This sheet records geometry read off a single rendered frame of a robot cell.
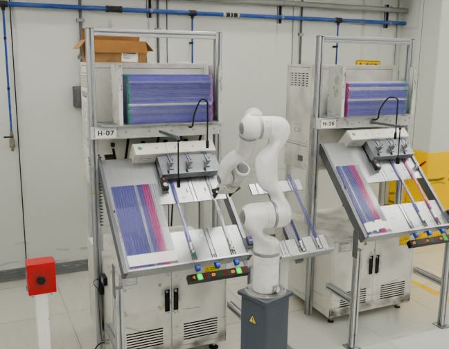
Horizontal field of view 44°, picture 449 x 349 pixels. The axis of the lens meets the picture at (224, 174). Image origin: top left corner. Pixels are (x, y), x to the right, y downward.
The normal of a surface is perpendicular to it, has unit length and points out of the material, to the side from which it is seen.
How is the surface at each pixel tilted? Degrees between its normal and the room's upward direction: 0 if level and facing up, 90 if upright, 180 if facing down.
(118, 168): 42
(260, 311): 90
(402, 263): 90
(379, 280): 90
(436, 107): 90
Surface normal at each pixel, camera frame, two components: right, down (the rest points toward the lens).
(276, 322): 0.69, 0.15
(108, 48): 0.45, 0.02
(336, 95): -0.91, 0.07
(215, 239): 0.29, -0.60
